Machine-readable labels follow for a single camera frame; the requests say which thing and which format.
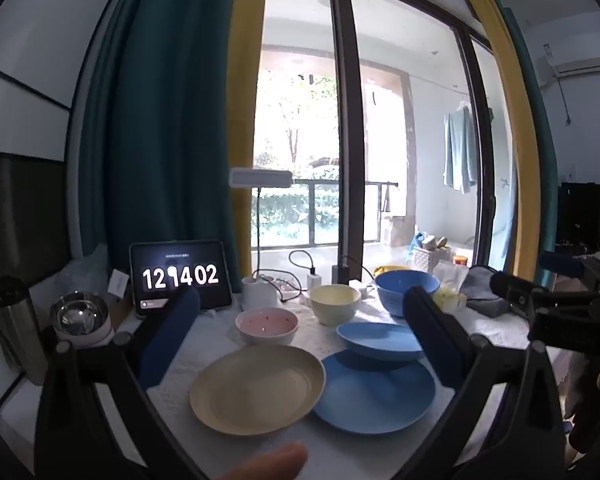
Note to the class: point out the small white box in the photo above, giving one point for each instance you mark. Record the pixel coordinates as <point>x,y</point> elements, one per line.
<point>119,285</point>

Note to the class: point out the steel thermos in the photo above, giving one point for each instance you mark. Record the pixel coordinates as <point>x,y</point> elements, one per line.
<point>15,325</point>

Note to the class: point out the white power strip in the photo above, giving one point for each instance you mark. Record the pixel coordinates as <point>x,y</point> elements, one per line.
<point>292,291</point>

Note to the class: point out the dark window frame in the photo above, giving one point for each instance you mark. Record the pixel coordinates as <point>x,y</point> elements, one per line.
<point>347,135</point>

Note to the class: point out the white charger plug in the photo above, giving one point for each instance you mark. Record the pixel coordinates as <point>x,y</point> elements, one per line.
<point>313,280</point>

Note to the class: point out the person's left hand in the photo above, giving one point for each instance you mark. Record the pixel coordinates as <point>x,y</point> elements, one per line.
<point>270,462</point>

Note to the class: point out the beige balcony box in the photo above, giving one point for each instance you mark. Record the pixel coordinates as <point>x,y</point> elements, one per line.
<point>394,230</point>

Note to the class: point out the balcony railing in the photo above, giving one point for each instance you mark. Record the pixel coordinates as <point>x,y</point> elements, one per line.
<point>320,182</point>

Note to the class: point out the white device with steel bowl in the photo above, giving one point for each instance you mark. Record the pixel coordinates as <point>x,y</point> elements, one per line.
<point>80,312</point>

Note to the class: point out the teal curtain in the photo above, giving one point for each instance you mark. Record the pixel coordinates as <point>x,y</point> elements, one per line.
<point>542,160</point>
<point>155,110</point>

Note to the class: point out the white desk lamp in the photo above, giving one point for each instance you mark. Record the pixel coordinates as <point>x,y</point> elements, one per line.
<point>260,178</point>

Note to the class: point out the blue plastic bag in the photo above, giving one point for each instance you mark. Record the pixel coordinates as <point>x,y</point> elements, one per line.
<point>420,237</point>

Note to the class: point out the black monitor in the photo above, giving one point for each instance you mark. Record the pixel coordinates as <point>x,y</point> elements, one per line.
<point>582,220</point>

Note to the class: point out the black charger plug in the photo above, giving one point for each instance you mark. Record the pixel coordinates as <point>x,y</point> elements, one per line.
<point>342,274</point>

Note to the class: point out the white air conditioner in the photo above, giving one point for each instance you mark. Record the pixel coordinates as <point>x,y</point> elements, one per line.
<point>580,55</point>

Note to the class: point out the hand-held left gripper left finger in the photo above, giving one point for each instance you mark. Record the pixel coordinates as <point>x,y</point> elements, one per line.
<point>172,327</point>

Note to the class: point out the blue shallow bowl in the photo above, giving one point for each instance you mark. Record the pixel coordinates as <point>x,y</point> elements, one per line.
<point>375,337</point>

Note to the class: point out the tablet clock display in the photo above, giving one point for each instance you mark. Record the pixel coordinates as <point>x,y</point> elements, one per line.
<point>180,260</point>

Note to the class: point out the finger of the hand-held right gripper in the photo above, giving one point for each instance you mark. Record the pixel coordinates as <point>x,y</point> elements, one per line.
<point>560,264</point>
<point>512,287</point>

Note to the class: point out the white plastic basket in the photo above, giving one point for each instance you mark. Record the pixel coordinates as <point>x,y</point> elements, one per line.
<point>425,260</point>

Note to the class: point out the blue plate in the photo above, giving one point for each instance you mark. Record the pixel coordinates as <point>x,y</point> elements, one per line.
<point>375,400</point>

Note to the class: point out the hanging light blue towel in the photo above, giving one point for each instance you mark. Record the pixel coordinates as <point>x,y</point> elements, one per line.
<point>460,150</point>

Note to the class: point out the yellow curtain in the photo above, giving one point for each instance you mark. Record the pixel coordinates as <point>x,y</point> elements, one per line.
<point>510,110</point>
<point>242,110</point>

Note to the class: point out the brown rounded item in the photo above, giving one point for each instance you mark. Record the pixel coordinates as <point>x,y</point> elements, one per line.
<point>442,243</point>

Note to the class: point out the white textured tablecloth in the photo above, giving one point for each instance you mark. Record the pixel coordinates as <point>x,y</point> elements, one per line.
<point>305,332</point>

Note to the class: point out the large blue bowl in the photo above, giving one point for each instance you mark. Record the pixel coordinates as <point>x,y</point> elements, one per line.
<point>397,290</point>

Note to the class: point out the pink dotted bowl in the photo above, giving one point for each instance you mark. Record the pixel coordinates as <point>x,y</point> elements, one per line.
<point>265,322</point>

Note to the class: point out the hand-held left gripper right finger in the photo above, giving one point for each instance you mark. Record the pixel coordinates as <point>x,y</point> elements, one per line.
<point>430,335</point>

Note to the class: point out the cream plate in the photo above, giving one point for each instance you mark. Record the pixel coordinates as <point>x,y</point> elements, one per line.
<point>255,390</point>

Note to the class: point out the cream bowl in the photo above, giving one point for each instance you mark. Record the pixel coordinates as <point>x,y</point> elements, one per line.
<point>335,305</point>

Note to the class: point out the grey folded cloth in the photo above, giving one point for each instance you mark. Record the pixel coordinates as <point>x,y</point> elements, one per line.
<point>482,285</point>

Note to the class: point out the yellow wipes pack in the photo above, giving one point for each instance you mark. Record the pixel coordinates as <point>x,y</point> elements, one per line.
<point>392,268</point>

